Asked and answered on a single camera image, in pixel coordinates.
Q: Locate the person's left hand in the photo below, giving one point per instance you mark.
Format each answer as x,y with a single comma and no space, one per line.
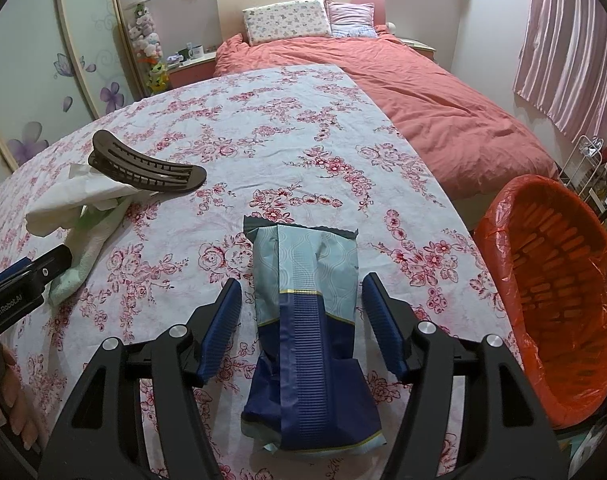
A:
13,400

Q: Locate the white mug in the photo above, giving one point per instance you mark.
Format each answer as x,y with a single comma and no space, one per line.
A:
196,52

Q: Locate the orange lined waste bin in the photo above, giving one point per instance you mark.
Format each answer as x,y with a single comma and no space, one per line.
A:
558,260

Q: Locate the pink floral tablecloth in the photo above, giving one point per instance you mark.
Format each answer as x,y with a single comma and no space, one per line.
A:
283,150

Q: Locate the white floral pillow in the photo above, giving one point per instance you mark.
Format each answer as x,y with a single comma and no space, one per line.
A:
286,22

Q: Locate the blue packaging bag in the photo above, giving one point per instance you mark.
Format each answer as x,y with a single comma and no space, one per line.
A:
303,340

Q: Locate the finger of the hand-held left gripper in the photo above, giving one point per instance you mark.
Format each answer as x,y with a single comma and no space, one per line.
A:
43,270

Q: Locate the pink nightstand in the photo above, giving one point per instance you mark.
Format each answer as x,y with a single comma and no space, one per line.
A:
418,49
191,72

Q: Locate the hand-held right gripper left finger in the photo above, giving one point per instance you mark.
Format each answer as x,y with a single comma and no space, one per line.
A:
221,330

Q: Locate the dark green mug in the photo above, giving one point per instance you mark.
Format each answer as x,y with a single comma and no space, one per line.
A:
184,54

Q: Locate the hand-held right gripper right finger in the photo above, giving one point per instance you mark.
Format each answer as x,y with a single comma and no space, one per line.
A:
383,330

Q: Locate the pink duvet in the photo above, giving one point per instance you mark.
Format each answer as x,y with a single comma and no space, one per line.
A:
433,100

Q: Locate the stack of plush toys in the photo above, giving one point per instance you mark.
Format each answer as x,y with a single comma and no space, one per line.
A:
148,45

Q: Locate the light green cloth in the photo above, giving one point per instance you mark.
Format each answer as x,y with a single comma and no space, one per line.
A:
90,245

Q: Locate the glass flower-print wardrobe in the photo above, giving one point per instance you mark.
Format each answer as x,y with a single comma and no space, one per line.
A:
43,60

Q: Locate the pink striped curtain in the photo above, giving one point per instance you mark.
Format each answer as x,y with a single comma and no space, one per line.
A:
573,45

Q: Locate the pink checked pillow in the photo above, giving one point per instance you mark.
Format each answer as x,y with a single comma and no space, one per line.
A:
351,17

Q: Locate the brown hair clip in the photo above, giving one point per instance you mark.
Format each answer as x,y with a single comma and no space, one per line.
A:
143,170

